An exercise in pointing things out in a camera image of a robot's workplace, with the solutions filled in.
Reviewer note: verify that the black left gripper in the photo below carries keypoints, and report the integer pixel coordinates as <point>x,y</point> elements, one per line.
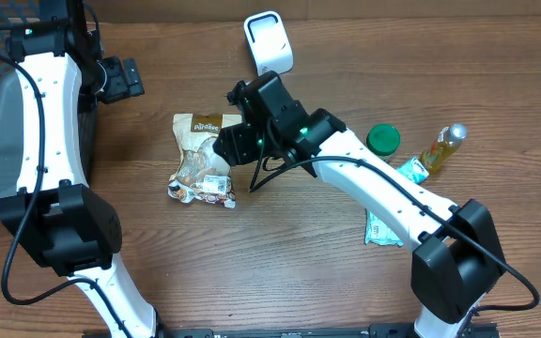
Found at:
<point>122,87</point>

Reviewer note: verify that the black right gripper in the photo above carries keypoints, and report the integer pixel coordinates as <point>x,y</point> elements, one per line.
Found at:
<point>242,150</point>

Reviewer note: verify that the beige Pantree snack pouch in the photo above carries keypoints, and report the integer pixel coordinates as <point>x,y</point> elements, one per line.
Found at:
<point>202,174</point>

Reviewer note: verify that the green lid white jar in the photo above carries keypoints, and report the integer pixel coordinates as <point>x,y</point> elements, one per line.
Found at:
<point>383,140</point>

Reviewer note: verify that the teal snack packet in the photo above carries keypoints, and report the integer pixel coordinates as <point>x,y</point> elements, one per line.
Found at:
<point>377,232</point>

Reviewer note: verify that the Kleenex tissue pack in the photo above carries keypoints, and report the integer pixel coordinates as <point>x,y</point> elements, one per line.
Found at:
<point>413,170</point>

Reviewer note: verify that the yellow Vim liquid bottle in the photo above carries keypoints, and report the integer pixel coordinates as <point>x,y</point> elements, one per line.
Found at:
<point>448,142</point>

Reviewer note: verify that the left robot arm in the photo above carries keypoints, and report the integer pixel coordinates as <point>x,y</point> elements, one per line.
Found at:
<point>54,215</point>

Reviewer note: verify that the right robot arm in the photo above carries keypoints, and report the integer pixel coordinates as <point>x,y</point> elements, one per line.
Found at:
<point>456,253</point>

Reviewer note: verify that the white barcode scanner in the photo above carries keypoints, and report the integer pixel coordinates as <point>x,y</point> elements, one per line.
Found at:
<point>268,42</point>

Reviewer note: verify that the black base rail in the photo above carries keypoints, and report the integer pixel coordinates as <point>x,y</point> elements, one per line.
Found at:
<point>373,331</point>

